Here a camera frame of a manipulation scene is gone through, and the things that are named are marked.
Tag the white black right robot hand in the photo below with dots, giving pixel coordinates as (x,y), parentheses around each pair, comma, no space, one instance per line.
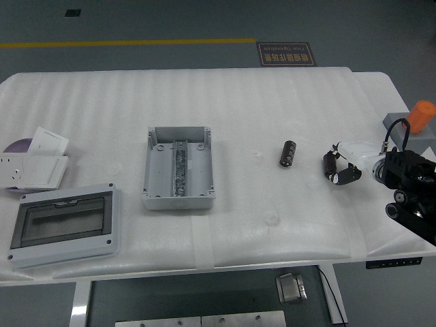
(356,153)

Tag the white wall switch panel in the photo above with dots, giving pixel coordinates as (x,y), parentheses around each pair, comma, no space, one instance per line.
(47,141)
(46,172)

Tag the silver metal bracket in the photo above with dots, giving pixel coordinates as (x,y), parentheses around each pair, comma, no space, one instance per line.
(291,289)

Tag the black floor sign orange text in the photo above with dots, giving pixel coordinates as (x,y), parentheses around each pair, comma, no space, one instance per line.
(287,54)

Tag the black square floor hatch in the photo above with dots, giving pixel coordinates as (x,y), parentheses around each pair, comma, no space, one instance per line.
(73,13)

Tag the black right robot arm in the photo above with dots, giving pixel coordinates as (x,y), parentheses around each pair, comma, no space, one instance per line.
(408,167)

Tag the black table control panel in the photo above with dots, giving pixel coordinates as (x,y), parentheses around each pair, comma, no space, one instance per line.
(393,263)

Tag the orange cylinder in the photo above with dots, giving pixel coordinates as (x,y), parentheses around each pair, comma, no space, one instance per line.
(420,116)

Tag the grey block holder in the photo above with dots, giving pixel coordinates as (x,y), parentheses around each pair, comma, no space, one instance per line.
(420,141)

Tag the white table leg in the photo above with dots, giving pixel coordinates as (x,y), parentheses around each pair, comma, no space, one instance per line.
(81,303)
(335,296)

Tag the grey enclosure with transparent window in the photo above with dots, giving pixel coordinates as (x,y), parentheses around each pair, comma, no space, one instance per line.
(64,221)

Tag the grey metal plate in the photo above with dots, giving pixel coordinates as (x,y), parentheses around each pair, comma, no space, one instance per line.
(158,322)
(243,319)

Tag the white wall socket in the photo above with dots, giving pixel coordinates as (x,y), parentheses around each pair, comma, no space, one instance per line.
(13,168)

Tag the purple disc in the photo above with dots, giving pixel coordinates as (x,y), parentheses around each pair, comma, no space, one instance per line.
(18,145)

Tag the metal rail in junction box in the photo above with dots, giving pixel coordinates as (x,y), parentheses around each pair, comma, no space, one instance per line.
(180,170)

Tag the white foam mat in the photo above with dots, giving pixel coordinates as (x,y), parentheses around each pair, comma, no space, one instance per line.
(238,109)

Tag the grey open junction box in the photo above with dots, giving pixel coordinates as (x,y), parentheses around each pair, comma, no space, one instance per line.
(160,177)

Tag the black cylindrical battery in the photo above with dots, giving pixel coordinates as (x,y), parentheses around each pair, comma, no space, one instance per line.
(329,165)
(288,154)

